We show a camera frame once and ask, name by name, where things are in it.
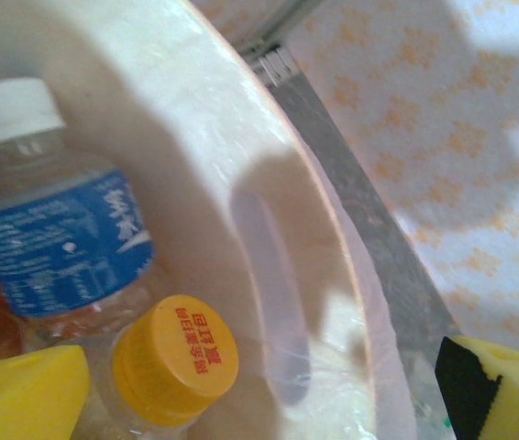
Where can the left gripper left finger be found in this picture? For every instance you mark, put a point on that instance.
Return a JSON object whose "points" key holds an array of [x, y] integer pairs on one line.
{"points": [[21, 399]]}

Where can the aluminium table edge rail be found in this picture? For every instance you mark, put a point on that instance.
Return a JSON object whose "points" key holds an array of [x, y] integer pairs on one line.
{"points": [[273, 69]]}

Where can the orange juice bottle yellow cap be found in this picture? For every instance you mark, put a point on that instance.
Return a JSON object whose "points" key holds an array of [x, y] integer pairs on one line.
{"points": [[177, 357]]}

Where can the white lined waste bin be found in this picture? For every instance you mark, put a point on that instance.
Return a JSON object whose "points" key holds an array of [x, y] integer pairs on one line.
{"points": [[356, 389]]}

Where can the white round bin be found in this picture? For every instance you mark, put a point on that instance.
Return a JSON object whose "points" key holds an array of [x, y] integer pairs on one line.
{"points": [[172, 114]]}

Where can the blue label water bottle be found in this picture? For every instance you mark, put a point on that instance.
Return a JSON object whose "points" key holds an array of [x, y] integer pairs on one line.
{"points": [[58, 243]]}

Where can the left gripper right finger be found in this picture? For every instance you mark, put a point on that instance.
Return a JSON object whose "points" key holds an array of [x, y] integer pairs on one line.
{"points": [[516, 403]]}

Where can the aluminium frame post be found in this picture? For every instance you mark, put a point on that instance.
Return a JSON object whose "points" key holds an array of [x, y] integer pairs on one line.
{"points": [[282, 23]]}

